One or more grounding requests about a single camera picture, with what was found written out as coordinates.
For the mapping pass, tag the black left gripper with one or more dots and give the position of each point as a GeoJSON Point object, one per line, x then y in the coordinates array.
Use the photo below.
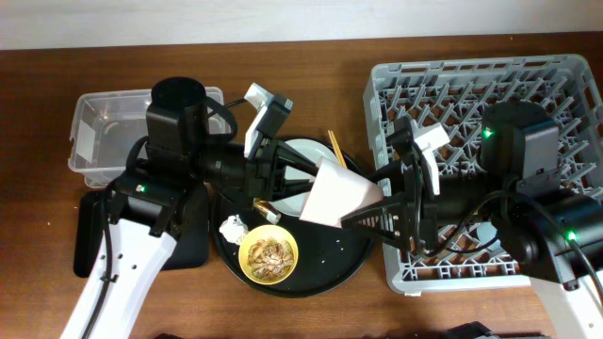
{"type": "Point", "coordinates": [263, 170]}

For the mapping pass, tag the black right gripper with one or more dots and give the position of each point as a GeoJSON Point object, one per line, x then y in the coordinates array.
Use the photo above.
{"type": "Point", "coordinates": [410, 201]}

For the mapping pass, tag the gold snack wrapper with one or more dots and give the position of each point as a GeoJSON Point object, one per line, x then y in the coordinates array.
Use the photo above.
{"type": "Point", "coordinates": [267, 211]}

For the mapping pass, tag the pink plastic cup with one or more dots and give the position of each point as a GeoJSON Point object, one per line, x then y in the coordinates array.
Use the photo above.
{"type": "Point", "coordinates": [337, 192]}

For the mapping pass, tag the white tissue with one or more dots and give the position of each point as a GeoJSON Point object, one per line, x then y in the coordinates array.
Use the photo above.
{"type": "Point", "coordinates": [234, 230]}

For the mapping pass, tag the yellow bowl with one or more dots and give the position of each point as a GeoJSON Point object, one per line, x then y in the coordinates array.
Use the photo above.
{"type": "Point", "coordinates": [264, 232]}

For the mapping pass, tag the peanut shell food scraps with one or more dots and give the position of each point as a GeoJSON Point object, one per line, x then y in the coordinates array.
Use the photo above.
{"type": "Point", "coordinates": [270, 259]}

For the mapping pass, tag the white round plate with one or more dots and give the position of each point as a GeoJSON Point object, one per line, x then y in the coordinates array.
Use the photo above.
{"type": "Point", "coordinates": [312, 150]}

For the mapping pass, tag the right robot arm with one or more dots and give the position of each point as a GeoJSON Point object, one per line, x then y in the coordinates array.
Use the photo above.
{"type": "Point", "coordinates": [553, 233]}

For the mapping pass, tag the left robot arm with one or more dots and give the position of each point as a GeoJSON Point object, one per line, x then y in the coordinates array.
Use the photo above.
{"type": "Point", "coordinates": [109, 304]}

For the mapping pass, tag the grey dishwasher rack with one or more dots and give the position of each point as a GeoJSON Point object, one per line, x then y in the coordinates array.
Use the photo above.
{"type": "Point", "coordinates": [455, 93]}

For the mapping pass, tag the black rectangular tray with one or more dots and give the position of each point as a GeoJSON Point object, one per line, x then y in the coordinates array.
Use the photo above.
{"type": "Point", "coordinates": [188, 235]}

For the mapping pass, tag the clear plastic bin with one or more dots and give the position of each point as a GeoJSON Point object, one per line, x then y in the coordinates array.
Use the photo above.
{"type": "Point", "coordinates": [106, 125]}

